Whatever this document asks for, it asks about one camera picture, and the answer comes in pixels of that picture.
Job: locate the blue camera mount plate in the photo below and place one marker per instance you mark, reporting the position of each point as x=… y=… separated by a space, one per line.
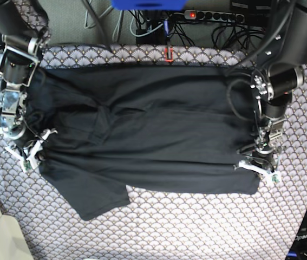
x=148 y=4

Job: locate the fan-patterned tablecloth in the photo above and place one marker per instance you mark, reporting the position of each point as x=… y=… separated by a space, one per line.
x=158 y=225

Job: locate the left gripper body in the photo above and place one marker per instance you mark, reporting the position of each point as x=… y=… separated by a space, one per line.
x=262 y=154

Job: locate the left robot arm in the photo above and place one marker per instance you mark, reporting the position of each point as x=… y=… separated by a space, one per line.
x=278 y=71

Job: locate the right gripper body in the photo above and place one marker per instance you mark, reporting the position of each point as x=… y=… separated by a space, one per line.
x=28 y=146

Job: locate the white camera bracket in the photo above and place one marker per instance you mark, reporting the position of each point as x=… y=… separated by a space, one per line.
x=26 y=166
x=270 y=177

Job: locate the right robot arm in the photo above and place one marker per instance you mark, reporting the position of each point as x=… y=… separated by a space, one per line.
x=21 y=58

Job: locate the red table clamp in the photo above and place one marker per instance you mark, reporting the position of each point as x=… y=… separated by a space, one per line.
x=169 y=54

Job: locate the black power strip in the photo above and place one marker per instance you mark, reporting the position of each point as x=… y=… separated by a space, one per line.
x=212 y=16

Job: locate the dark grey T-shirt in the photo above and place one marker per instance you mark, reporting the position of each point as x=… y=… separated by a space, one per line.
x=159 y=128

